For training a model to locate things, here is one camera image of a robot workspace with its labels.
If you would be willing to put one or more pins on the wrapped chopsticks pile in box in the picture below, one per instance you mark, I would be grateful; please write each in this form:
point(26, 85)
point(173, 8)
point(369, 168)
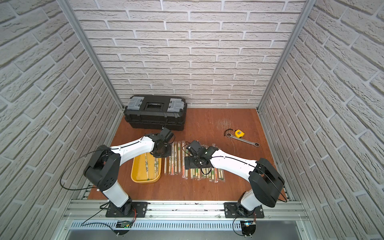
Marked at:
point(152, 167)

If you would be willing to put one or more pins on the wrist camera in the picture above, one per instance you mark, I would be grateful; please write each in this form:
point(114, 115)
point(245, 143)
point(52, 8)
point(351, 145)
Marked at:
point(195, 149)
point(165, 135)

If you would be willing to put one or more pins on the chopsticks pair thirteenth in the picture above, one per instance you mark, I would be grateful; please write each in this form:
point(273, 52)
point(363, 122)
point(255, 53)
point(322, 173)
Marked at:
point(171, 166)

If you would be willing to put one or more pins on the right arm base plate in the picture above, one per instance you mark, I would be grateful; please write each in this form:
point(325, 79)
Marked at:
point(236, 210)

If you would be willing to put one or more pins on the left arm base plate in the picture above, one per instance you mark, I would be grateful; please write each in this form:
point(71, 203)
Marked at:
point(128, 210)

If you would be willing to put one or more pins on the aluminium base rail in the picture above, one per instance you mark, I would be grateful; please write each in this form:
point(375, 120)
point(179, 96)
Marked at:
point(178, 215)

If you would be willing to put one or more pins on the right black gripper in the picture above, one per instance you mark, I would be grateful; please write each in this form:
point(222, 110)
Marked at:
point(190, 162)

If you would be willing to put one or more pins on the yellow tape measure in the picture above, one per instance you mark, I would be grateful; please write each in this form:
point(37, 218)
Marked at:
point(239, 134)

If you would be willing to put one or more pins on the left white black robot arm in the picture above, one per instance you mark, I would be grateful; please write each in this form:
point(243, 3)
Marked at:
point(104, 165)

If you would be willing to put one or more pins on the chopsticks pair twelfth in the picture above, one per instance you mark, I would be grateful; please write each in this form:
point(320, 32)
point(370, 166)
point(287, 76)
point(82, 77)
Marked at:
point(175, 155)

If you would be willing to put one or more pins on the yellow plastic storage box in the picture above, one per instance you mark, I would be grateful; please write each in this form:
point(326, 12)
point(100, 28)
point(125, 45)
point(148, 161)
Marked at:
point(138, 173)

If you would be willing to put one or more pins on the chopsticks pair eleventh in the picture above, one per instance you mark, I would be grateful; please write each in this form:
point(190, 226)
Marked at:
point(179, 157)

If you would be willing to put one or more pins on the silver metal wrench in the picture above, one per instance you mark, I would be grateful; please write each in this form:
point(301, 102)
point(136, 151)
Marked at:
point(229, 135)

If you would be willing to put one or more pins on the chopsticks pair fourteenth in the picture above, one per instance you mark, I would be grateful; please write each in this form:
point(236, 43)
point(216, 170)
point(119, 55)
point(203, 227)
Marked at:
point(165, 166)

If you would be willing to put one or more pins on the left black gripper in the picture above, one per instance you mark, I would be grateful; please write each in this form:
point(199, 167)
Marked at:
point(163, 149)

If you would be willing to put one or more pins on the black plastic toolbox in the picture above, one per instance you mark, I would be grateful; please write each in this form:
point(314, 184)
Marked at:
point(156, 112)

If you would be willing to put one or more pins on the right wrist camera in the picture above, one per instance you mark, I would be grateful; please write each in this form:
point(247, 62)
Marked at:
point(195, 149)

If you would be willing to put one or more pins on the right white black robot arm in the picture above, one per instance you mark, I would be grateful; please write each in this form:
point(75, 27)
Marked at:
point(266, 183)

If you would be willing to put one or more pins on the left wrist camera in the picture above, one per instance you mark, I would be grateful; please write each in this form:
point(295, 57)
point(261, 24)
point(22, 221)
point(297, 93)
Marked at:
point(165, 135)

